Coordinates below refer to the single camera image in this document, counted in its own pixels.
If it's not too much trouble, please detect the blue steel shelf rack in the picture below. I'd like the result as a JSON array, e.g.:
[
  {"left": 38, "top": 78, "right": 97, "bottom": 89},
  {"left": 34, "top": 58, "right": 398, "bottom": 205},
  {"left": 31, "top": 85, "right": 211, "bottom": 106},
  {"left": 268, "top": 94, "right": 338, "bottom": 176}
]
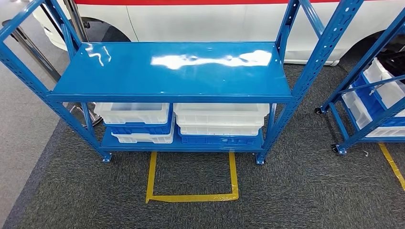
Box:
[
  {"left": 0, "top": 0, "right": 365, "bottom": 166},
  {"left": 314, "top": 9, "right": 405, "bottom": 156}
]

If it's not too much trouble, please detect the black curved car part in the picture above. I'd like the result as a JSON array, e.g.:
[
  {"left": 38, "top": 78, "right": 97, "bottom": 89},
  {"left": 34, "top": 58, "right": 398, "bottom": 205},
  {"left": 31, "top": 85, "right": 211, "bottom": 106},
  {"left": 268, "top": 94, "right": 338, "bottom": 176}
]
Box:
[{"left": 377, "top": 50, "right": 405, "bottom": 77}]

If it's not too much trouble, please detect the blue plastic bin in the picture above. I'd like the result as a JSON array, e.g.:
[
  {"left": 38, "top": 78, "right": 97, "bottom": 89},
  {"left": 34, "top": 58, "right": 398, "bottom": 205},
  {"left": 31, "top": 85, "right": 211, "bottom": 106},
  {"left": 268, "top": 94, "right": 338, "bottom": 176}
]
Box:
[{"left": 104, "top": 107, "right": 174, "bottom": 136}]

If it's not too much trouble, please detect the white car red stripe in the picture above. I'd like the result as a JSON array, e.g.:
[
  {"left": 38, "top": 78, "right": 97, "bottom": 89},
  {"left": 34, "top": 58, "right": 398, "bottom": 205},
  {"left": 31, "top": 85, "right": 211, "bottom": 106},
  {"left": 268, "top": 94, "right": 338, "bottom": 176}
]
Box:
[{"left": 32, "top": 0, "right": 405, "bottom": 67}]

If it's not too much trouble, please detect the yellow floor tape square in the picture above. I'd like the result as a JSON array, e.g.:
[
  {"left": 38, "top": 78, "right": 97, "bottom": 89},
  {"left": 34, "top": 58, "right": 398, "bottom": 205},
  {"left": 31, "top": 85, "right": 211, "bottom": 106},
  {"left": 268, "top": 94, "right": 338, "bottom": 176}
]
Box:
[{"left": 377, "top": 142, "right": 405, "bottom": 192}]

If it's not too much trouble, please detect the chrome stanchion post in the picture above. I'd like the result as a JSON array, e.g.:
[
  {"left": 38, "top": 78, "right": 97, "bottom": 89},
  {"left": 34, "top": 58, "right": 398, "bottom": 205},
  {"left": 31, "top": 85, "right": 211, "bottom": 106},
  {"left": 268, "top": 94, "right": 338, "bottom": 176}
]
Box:
[
  {"left": 63, "top": 0, "right": 90, "bottom": 43},
  {"left": 1, "top": 19, "right": 104, "bottom": 128}
]

